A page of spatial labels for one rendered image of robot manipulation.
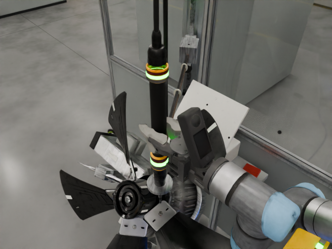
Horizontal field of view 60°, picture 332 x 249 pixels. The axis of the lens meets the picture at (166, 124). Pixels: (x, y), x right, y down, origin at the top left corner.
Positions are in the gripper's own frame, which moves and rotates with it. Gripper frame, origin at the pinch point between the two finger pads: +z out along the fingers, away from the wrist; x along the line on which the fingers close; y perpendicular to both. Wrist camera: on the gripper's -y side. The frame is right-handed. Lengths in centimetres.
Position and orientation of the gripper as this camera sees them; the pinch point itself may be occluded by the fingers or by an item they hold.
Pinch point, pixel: (150, 120)
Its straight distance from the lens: 66.4
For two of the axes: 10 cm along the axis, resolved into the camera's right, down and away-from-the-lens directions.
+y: 0.0, 7.5, 6.6
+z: -7.0, -4.7, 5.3
